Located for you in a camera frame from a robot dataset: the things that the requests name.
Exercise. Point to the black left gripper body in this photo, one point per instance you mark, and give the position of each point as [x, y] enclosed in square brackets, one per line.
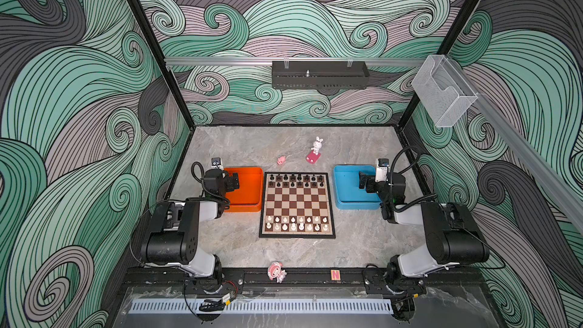
[227, 184]

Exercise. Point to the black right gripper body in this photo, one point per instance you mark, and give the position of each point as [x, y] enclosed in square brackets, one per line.
[381, 187]

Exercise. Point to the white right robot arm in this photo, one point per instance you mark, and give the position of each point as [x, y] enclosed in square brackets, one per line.
[452, 237]

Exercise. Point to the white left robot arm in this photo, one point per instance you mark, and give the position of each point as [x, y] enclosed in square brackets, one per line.
[172, 238]

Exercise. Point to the folding chess board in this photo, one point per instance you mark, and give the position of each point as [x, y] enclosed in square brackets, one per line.
[297, 205]

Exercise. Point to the orange plastic tray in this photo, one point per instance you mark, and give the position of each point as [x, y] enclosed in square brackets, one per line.
[249, 197]

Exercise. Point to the blue plastic tray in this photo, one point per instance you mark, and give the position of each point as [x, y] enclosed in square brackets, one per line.
[348, 195]

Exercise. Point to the pink pig toy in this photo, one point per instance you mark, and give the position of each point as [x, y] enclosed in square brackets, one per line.
[281, 160]

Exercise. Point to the white bunny phone stand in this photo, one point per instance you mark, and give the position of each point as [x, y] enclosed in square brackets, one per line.
[315, 153]

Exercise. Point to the red letter block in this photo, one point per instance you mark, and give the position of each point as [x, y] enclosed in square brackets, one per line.
[335, 275]

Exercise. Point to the pink melody figurine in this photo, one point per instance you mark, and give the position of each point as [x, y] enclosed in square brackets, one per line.
[276, 272]

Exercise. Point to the clear acrylic holder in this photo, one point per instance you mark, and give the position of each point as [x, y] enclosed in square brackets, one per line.
[444, 90]

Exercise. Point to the black wall shelf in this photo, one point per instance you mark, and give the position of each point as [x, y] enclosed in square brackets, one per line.
[321, 76]

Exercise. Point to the aluminium rail back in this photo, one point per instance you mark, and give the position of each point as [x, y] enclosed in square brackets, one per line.
[266, 61]

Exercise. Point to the aluminium rail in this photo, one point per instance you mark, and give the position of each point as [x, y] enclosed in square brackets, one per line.
[548, 179]
[266, 61]

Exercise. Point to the white slotted cable duct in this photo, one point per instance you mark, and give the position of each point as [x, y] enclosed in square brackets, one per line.
[266, 306]

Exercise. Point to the aluminium rail right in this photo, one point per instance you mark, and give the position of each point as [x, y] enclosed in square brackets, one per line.
[548, 179]

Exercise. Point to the black frame post right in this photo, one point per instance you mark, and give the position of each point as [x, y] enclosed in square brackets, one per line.
[458, 25]

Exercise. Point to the black frame post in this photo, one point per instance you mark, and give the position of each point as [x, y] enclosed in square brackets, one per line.
[170, 80]
[458, 25]

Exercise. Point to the black frame post left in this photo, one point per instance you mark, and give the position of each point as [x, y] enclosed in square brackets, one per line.
[170, 80]

